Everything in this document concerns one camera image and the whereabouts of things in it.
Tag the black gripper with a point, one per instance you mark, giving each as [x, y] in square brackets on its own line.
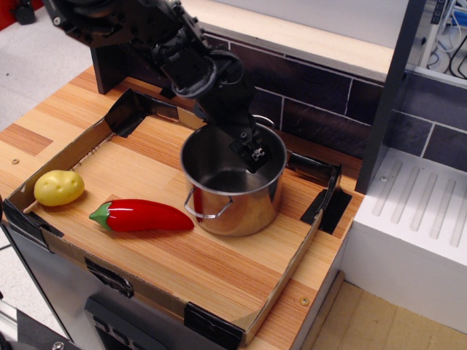
[226, 101]

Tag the grey toy oven front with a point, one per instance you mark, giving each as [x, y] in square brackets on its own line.
[93, 315]

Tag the white toy sink drainboard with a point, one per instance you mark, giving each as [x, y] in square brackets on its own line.
[407, 242]

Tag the yellow toy potato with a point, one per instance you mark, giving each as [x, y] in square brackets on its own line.
[58, 187]

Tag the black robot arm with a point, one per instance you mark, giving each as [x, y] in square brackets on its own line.
[166, 39]

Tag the dark grey shelf frame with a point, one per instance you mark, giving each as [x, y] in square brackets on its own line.
[110, 63]

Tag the stainless steel pot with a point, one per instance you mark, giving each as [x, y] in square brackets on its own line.
[222, 195]

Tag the red toy chili pepper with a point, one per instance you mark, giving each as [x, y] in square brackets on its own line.
[126, 215]

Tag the cardboard fence with black tape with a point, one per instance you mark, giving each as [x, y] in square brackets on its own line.
[260, 291]

